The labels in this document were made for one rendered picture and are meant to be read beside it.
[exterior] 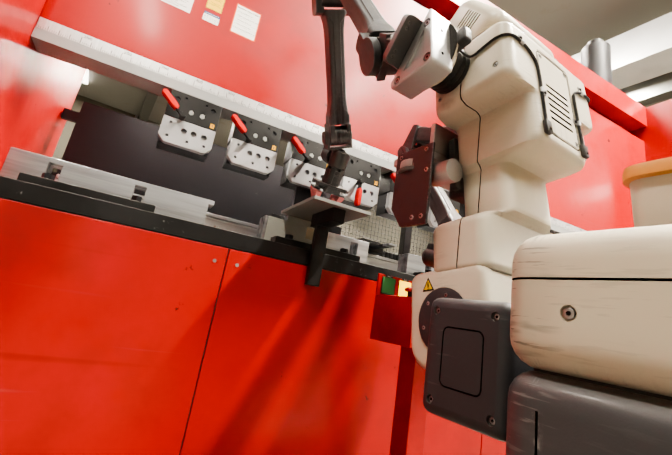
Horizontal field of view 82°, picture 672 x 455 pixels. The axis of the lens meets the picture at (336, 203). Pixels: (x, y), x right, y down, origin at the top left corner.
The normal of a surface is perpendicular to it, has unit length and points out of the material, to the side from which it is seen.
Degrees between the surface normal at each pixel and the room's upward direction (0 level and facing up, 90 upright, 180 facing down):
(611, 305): 90
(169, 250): 90
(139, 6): 90
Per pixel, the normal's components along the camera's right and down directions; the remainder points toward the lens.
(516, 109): -0.83, -0.28
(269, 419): 0.47, -0.18
